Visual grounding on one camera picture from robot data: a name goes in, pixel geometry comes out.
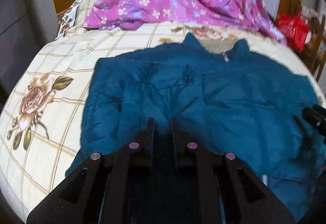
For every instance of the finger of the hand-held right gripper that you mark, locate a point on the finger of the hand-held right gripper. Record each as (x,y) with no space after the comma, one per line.
(314,120)
(320,108)

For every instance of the red shopping bag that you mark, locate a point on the red shopping bag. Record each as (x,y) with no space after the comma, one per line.
(293,30)

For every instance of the bed with checked floral sheet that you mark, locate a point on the bed with checked floral sheet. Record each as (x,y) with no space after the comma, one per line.
(51,81)

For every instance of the grey refrigerator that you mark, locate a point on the grey refrigerator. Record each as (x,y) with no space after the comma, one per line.
(23,10)

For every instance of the teal puffer jacket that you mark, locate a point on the teal puffer jacket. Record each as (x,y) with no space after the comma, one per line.
(229,101)

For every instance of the wooden chair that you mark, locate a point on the wooden chair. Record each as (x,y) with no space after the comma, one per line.
(318,45)

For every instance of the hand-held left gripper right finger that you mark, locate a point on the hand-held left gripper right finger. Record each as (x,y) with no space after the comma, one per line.
(174,137)

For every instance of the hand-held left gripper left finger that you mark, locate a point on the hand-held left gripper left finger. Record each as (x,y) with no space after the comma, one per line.
(150,137)

